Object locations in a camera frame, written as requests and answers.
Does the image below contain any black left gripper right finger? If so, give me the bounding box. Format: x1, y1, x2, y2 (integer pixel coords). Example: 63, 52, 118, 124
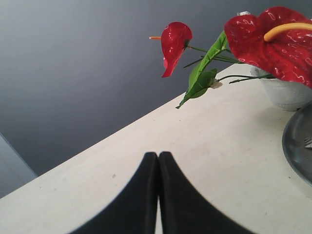
158, 152, 252, 234

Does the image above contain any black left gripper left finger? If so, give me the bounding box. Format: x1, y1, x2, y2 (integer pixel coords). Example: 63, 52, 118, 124
72, 152, 159, 234

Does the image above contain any stainless steel spork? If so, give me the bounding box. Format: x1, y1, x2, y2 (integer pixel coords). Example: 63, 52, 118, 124
304, 136, 312, 149

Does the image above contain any red anthurium artificial flower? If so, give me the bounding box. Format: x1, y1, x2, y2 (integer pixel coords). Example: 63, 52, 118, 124
149, 6, 312, 109

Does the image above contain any white scalloped plastic pot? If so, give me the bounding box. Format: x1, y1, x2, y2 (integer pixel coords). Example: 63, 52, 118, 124
259, 78, 312, 111

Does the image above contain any round stainless steel plate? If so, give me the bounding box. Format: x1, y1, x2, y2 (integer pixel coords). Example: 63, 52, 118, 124
282, 103, 312, 185

